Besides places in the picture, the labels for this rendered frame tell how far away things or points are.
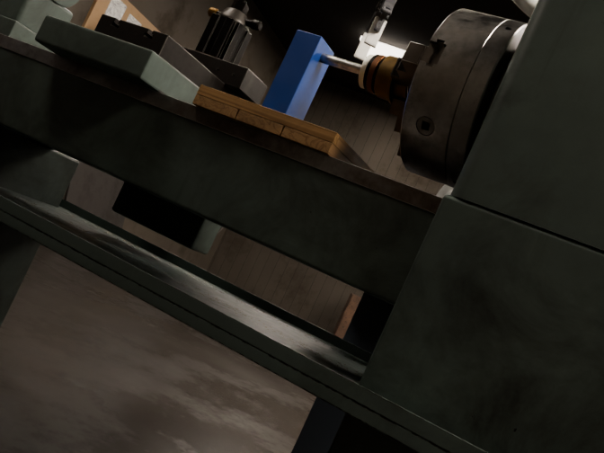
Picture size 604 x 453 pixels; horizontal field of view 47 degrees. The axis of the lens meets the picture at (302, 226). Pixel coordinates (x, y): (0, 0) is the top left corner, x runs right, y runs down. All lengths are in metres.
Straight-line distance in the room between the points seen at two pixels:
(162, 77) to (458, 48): 0.56
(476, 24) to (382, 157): 7.92
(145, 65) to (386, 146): 7.92
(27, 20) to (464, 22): 1.09
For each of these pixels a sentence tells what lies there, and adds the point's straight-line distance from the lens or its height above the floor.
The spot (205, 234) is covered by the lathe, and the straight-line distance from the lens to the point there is 1.69.
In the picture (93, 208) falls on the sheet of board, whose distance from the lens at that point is 5.83.
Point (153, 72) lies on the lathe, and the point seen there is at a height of 0.89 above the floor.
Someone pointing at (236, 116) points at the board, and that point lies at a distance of 1.27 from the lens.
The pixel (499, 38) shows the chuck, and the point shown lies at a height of 1.15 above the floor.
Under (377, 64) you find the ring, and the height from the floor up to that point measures 1.09.
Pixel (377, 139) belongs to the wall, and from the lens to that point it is 9.22.
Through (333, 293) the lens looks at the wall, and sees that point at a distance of 8.95.
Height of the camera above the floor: 0.68
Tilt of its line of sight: 3 degrees up
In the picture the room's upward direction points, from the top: 25 degrees clockwise
